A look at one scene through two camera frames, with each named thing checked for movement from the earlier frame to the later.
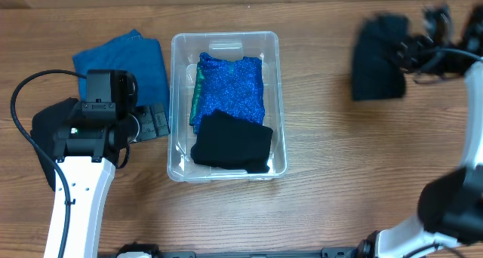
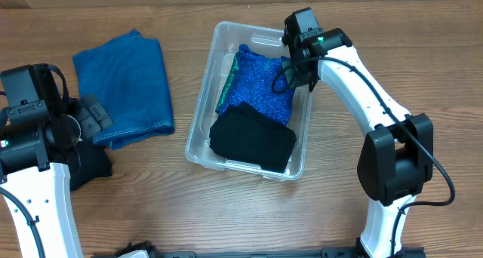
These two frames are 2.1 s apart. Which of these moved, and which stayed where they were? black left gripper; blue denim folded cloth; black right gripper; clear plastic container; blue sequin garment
Moved: clear plastic container; black right gripper; black left gripper; blue sequin garment
Stayed: blue denim folded cloth
